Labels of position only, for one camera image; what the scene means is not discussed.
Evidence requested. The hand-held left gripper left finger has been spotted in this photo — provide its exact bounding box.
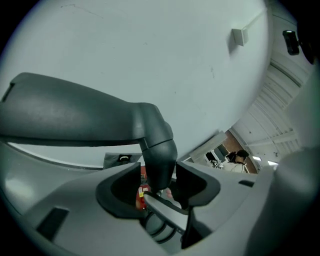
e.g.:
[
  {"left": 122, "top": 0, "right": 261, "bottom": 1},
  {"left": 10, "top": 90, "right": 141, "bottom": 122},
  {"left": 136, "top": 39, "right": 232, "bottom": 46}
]
[{"left": 23, "top": 161, "right": 176, "bottom": 256}]

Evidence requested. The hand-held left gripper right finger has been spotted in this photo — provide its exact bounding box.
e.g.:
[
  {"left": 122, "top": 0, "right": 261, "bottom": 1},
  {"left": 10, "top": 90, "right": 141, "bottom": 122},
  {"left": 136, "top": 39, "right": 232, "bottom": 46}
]
[{"left": 171, "top": 160, "right": 259, "bottom": 250}]

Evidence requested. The silver vacuum cleaner wand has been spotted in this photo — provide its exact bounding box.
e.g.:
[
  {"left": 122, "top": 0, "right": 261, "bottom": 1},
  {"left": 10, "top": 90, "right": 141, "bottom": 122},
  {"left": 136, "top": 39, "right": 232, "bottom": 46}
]
[{"left": 143, "top": 190, "right": 189, "bottom": 235}]

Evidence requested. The red vacuum cleaner body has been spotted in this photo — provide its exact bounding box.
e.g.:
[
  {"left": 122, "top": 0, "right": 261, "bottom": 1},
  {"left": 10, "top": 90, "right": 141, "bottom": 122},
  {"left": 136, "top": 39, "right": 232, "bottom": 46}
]
[{"left": 135, "top": 165, "right": 151, "bottom": 210}]

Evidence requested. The dark monitor screen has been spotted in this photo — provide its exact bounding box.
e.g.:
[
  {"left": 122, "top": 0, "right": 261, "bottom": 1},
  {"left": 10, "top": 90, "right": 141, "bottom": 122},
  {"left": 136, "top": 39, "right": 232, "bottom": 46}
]
[{"left": 216, "top": 144, "right": 229, "bottom": 158}]

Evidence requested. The grey pouch with white ring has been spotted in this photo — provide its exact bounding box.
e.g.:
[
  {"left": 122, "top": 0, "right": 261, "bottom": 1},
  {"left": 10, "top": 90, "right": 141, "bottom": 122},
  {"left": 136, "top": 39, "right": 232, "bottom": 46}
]
[{"left": 103, "top": 152, "right": 144, "bottom": 169}]

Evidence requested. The white wall junction box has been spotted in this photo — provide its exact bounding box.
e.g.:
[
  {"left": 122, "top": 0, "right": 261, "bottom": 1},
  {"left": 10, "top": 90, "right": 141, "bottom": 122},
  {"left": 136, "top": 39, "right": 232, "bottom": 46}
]
[{"left": 231, "top": 27, "right": 250, "bottom": 47}]

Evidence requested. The black mounted camera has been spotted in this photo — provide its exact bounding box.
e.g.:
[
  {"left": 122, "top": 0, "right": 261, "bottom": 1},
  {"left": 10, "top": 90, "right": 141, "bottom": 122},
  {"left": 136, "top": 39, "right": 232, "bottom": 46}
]
[{"left": 282, "top": 29, "right": 316, "bottom": 65}]

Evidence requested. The white wall conduit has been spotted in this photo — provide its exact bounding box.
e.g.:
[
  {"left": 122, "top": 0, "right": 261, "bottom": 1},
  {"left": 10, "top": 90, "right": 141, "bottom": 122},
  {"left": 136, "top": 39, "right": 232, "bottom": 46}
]
[{"left": 246, "top": 9, "right": 266, "bottom": 31}]

